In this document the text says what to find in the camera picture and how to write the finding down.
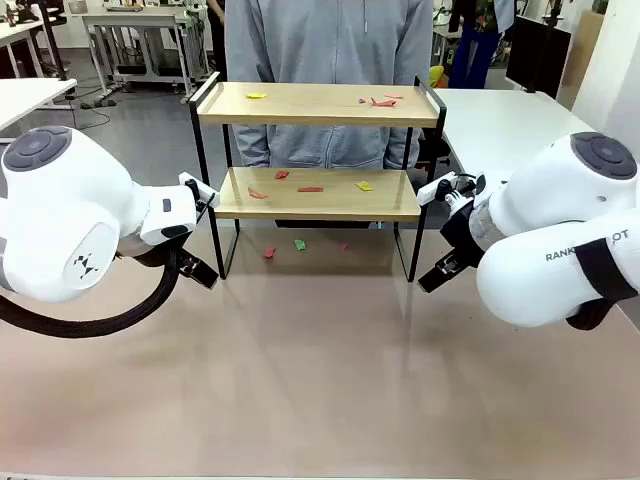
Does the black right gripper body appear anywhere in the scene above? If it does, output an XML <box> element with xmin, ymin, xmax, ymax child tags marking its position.
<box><xmin>439</xmin><ymin>199</ymin><xmax>489</xmax><ymax>262</ymax></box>

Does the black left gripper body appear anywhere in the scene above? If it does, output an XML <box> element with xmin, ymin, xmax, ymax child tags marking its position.
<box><xmin>144</xmin><ymin>233</ymin><xmax>197</xmax><ymax>262</ymax></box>

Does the person's right forearm grey sleeve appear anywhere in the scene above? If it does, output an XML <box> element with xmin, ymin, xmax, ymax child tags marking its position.
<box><xmin>229</xmin><ymin>64</ymin><xmax>275</xmax><ymax>169</ymax></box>

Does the person's left forearm grey sleeve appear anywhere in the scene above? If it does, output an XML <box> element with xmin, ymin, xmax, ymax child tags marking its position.
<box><xmin>383</xmin><ymin>64</ymin><xmax>435</xmax><ymax>170</ymax></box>

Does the person in blue trousers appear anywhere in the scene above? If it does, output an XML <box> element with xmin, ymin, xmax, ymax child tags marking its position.
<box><xmin>446</xmin><ymin>0</ymin><xmax>516</xmax><ymax>91</ymax></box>

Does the black monitor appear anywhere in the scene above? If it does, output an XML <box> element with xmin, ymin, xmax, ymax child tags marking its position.
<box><xmin>505</xmin><ymin>14</ymin><xmax>573</xmax><ymax>100</ymax></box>

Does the person in dark clothes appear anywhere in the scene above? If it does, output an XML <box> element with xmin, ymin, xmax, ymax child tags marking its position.
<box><xmin>206</xmin><ymin>0</ymin><xmax>229</xmax><ymax>84</ymax></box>

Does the brown cardboard sheet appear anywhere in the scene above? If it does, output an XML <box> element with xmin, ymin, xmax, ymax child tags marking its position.
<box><xmin>569</xmin><ymin>9</ymin><xmax>606</xmax><ymax>109</ymax></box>

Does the person in grey hoodie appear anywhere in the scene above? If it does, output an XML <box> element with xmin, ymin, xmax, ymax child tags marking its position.
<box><xmin>223</xmin><ymin>0</ymin><xmax>435</xmax><ymax>170</ymax></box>

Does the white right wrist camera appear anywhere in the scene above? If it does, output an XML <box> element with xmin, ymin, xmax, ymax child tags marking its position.
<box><xmin>416</xmin><ymin>172</ymin><xmax>476</xmax><ymax>206</ymax></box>

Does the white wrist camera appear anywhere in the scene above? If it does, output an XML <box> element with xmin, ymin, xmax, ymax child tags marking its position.
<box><xmin>178</xmin><ymin>171</ymin><xmax>221</xmax><ymax>211</ymax></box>
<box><xmin>416</xmin><ymin>172</ymin><xmax>476</xmax><ymax>206</ymax></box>

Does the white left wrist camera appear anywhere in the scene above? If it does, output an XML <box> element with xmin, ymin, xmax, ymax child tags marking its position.
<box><xmin>178</xmin><ymin>171</ymin><xmax>221</xmax><ymax>211</ymax></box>

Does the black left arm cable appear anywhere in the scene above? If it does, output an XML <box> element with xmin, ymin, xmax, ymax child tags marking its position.
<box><xmin>0</xmin><ymin>244</ymin><xmax>184</xmax><ymax>339</ymax></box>

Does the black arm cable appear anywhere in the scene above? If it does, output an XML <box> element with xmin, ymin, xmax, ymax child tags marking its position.
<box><xmin>0</xmin><ymin>244</ymin><xmax>184</xmax><ymax>339</ymax></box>
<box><xmin>567</xmin><ymin>298</ymin><xmax>612</xmax><ymax>332</ymax></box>

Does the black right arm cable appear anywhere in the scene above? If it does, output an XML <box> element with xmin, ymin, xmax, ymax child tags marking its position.
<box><xmin>567</xmin><ymin>298</ymin><xmax>612</xmax><ymax>332</ymax></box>

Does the black frame wooden shelf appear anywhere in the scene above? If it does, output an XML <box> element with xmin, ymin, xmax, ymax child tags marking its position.
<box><xmin>188</xmin><ymin>71</ymin><xmax>448</xmax><ymax>282</ymax></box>

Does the white desk with metal frame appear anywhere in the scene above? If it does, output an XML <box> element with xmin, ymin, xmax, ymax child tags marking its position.
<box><xmin>79</xmin><ymin>4</ymin><xmax>211</xmax><ymax>104</ymax></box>

